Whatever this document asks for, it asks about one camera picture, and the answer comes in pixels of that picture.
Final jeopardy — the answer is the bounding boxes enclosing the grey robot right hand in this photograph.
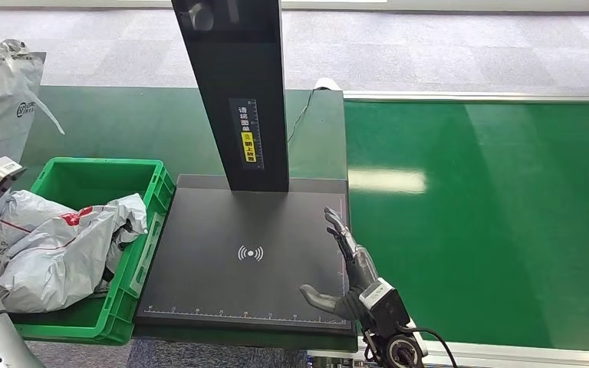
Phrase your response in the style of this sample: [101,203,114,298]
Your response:
[299,206,380,322]

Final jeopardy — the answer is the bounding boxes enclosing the white red-printed courier bag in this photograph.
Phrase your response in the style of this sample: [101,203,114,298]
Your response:
[0,39,66,243]

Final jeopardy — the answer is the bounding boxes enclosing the black inbound scanner machine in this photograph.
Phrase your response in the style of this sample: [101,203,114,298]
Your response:
[134,0,357,339]

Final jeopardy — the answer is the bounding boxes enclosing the green conveyor belt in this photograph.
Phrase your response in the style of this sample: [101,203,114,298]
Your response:
[344,100,589,354]

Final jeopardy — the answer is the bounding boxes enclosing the black yellow ruler label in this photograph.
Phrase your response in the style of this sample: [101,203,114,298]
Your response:
[229,97,265,172]

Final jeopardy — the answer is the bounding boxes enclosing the green plastic crate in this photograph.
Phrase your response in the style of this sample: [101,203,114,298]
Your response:
[6,156,177,347]

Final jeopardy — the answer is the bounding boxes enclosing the crumpled white courier bag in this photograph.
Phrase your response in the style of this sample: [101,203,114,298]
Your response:
[0,190,149,314]

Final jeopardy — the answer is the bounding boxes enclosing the pale black right wrist camera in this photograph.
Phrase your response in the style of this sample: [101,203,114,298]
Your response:
[357,277,412,337]

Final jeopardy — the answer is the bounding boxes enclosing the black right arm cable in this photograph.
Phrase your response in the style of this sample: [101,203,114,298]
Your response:
[400,326,459,368]

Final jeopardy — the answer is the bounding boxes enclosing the thin black power cable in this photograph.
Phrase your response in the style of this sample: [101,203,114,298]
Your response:
[287,87,322,146]

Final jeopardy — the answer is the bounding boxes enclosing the aluminium conveyor rail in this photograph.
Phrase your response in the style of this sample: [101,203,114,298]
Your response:
[307,335,589,368]
[344,90,589,104]

